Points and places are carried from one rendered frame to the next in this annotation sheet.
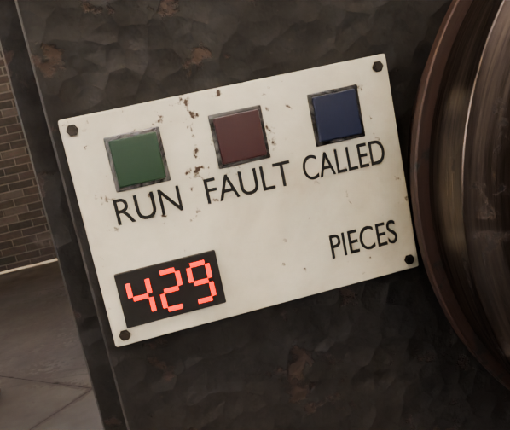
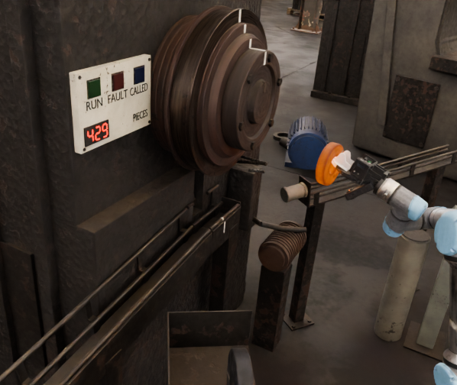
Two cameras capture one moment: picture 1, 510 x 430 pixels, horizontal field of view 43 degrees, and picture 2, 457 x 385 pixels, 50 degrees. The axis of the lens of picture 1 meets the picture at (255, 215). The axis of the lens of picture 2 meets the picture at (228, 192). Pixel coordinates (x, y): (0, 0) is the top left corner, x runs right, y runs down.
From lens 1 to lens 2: 0.88 m
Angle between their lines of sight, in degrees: 53
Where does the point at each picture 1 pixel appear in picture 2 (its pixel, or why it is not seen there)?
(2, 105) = not seen: outside the picture
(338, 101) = (140, 70)
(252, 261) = (115, 123)
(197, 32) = (105, 43)
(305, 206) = (129, 104)
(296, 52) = (127, 51)
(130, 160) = (93, 88)
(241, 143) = (118, 83)
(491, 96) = (196, 80)
